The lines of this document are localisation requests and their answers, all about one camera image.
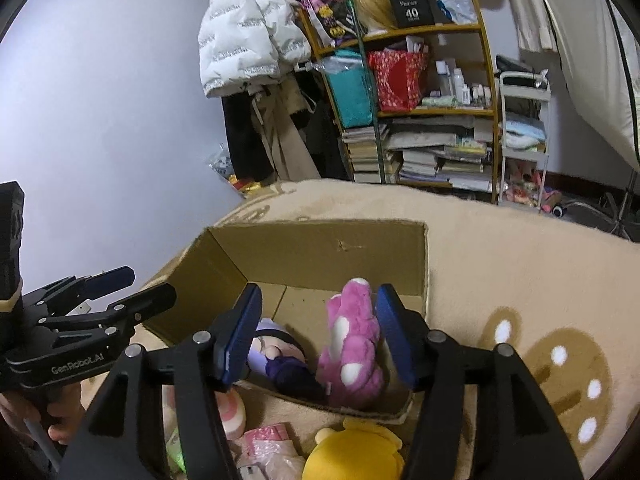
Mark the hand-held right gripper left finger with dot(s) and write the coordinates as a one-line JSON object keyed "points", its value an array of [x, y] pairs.
{"points": [[242, 340]]}

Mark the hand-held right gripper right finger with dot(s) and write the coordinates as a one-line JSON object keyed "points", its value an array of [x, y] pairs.
{"points": [[397, 340]]}

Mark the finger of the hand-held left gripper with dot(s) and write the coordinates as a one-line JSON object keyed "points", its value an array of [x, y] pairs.
{"points": [[115, 277], [145, 300]]}

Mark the purple-haired plush doll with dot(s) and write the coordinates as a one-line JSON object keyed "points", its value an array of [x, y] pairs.
{"points": [[280, 350]]}

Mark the pink spotted plush toy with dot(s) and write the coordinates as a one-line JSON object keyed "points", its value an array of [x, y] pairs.
{"points": [[350, 355]]}

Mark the pink swirl roll plush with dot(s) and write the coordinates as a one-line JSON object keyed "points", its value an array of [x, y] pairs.
{"points": [[230, 412]]}

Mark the pink plastic-wrapped packet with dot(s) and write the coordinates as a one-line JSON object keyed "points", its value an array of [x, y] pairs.
{"points": [[270, 442]]}

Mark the cardboard box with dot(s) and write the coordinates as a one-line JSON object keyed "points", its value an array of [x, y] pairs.
{"points": [[310, 255]]}

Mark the yellow plush toy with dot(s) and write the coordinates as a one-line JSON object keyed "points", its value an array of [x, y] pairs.
{"points": [[350, 455]]}

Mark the person's left hand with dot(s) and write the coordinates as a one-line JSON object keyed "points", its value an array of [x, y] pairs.
{"points": [[65, 410]]}

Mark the pile of colourful packets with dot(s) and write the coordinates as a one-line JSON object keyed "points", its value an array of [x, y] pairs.
{"points": [[235, 175]]}

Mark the stack of books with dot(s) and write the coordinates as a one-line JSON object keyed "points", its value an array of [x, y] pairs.
{"points": [[430, 160]]}

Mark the black hanging coat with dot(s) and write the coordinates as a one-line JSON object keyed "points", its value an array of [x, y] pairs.
{"points": [[245, 135]]}

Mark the beige hanging trousers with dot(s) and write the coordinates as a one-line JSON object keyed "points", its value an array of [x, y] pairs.
{"points": [[290, 150]]}

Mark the pile of pink toys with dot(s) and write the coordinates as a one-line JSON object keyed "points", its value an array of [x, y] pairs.
{"points": [[522, 187]]}

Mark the pink black small appliance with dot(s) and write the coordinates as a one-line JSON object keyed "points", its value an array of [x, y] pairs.
{"points": [[555, 205]]}

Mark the dark hanging clothes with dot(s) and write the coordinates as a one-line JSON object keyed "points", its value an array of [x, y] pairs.
{"points": [[325, 145]]}

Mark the light blue cloth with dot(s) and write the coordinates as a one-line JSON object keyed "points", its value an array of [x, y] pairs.
{"points": [[522, 132]]}

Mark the teal bag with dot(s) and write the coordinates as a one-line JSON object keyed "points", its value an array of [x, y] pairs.
{"points": [[350, 90]]}

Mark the red gift bag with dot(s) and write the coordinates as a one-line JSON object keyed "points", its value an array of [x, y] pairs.
{"points": [[397, 80]]}

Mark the row of cosmetic bottles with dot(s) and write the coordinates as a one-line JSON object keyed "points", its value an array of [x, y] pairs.
{"points": [[457, 80]]}

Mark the white puffer jacket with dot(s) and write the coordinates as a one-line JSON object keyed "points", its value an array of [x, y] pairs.
{"points": [[240, 25]]}

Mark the white trolley cart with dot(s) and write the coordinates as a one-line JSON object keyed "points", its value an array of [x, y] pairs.
{"points": [[522, 80]]}

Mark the black pouch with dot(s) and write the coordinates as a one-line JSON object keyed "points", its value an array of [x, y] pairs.
{"points": [[512, 64]]}

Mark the wooden shelf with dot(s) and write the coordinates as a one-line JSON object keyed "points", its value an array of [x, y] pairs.
{"points": [[430, 30]]}

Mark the black box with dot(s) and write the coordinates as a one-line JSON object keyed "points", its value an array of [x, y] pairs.
{"points": [[412, 10]]}

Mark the blonde wig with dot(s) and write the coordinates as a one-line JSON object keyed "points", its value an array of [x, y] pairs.
{"points": [[375, 5]]}

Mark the black printed tote bag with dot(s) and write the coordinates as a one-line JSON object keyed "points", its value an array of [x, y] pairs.
{"points": [[325, 5]]}

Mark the cream curtain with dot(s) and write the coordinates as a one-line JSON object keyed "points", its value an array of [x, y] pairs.
{"points": [[535, 10]]}

